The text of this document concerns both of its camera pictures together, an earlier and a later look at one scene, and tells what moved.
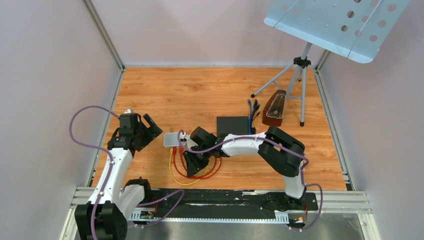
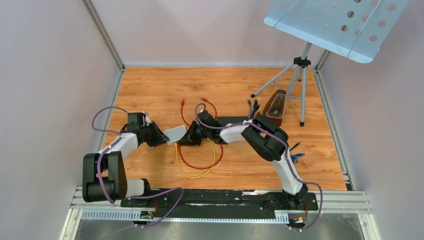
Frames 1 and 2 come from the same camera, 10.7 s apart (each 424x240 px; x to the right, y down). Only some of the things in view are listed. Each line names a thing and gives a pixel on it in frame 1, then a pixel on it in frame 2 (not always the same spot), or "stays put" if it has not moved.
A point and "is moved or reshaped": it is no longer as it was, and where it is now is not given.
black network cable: [257, 106] stays put
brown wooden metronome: [273, 111] stays put
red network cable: [196, 177] → [178, 144]
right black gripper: [194, 166] → [190, 139]
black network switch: [234, 125] stays put
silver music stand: [355, 29] stays put
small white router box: [170, 139] is moved or reshaped
